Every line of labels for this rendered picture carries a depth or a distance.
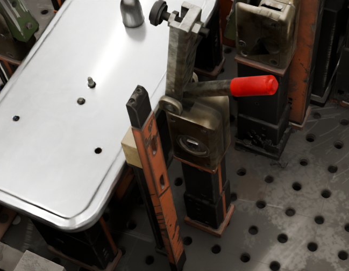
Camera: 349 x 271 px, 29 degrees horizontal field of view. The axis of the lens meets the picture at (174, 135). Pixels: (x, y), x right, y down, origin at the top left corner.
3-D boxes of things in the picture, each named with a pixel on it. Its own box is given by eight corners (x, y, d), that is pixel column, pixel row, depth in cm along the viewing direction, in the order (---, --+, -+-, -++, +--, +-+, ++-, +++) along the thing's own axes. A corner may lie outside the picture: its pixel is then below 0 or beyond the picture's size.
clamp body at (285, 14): (244, 109, 125) (243, -36, 93) (303, 129, 122) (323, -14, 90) (224, 149, 121) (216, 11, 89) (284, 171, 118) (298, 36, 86)
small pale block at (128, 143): (163, 234, 114) (132, 119, 83) (182, 241, 113) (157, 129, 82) (154, 251, 112) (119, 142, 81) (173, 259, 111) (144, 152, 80)
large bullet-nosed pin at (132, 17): (130, 15, 102) (123, -15, 96) (149, 21, 101) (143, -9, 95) (120, 30, 100) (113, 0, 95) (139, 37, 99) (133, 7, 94)
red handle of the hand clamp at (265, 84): (176, 72, 85) (277, 63, 74) (185, 84, 87) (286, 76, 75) (161, 98, 84) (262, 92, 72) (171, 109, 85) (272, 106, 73)
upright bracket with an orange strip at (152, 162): (179, 256, 112) (137, 83, 69) (186, 259, 111) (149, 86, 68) (171, 271, 110) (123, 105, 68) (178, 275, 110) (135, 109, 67)
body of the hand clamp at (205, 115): (198, 193, 117) (182, 76, 87) (235, 208, 115) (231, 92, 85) (184, 222, 114) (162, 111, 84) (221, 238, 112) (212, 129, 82)
